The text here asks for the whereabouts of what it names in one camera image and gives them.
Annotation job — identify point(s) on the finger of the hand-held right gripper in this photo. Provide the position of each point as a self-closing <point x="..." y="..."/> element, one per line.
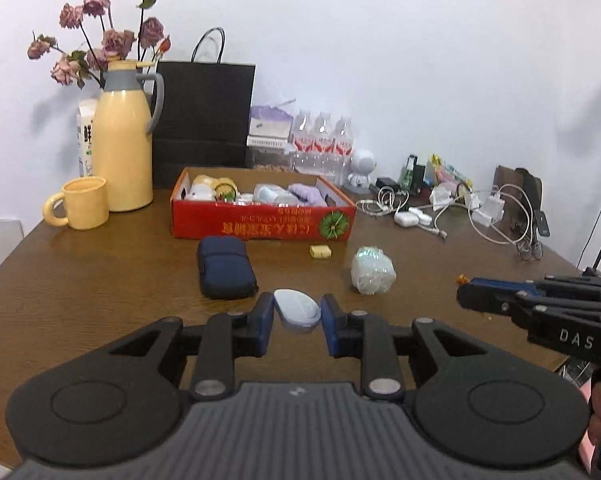
<point x="485" y="300"/>
<point x="505" y="285"/>

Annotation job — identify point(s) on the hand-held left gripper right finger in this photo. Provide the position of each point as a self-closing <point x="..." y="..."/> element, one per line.
<point x="330" y="325"/>

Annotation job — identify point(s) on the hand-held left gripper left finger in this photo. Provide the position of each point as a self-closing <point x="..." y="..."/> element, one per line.
<point x="263" y="325"/>

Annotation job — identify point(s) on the pale blue oval case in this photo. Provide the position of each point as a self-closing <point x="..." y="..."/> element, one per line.
<point x="295" y="312"/>

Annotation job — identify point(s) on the navy zip pouch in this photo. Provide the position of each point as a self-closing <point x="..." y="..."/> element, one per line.
<point x="225" y="267"/>

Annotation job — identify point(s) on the red cardboard box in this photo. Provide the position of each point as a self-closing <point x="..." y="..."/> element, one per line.
<point x="260" y="222"/>

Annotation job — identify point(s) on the folded glasses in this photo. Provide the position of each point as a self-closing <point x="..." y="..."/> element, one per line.
<point x="530" y="251"/>

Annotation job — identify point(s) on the crumpled clear plastic ball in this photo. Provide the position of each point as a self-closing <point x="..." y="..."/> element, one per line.
<point x="373" y="270"/>

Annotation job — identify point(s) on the small black remote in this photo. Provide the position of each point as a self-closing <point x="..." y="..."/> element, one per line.
<point x="542" y="223"/>

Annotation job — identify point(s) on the small yellow cube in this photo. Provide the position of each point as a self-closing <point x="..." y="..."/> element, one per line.
<point x="319" y="251"/>

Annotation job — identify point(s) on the white charger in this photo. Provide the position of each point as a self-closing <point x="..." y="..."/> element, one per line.
<point x="489" y="210"/>

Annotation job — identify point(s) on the brown leather wallet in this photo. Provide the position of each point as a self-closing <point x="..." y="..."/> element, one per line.
<point x="510" y="177"/>

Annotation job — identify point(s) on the white earbuds case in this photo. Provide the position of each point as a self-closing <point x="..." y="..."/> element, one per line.
<point x="405" y="219"/>

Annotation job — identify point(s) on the colourful snack packet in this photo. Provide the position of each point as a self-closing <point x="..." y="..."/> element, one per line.
<point x="450" y="170"/>

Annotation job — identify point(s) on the lilac knitted item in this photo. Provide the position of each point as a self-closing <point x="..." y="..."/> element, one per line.
<point x="308" y="195"/>

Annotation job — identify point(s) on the small black box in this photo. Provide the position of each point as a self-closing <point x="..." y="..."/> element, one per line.
<point x="419" y="176"/>

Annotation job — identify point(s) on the small green bottle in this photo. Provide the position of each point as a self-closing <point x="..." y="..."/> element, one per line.
<point x="407" y="175"/>

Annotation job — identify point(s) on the yellow plush toy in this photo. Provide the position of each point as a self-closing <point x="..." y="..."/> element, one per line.
<point x="203" y="187"/>

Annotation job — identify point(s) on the black power adapter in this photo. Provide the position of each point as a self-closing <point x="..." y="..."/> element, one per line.
<point x="386" y="182"/>

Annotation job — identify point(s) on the white robot toy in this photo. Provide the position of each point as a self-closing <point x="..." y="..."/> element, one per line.
<point x="363" y="162"/>

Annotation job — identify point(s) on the clear snack container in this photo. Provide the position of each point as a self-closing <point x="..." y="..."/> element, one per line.
<point x="270" y="159"/>

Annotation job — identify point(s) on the white flat box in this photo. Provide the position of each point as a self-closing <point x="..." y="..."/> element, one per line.
<point x="266" y="141"/>

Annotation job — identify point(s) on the yellow mug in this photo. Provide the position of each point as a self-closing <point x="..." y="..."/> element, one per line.
<point x="85" y="205"/>

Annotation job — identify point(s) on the yellow thermos jug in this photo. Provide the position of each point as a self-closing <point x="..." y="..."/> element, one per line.
<point x="123" y="160"/>

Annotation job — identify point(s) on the black paper bag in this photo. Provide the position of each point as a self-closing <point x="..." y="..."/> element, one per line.
<point x="200" y="110"/>

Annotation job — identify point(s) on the white milk carton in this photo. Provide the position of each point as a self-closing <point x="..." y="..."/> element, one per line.
<point x="85" y="140"/>

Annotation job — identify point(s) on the dried pink flower bouquet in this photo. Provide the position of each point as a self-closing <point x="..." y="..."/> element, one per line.
<point x="118" y="42"/>

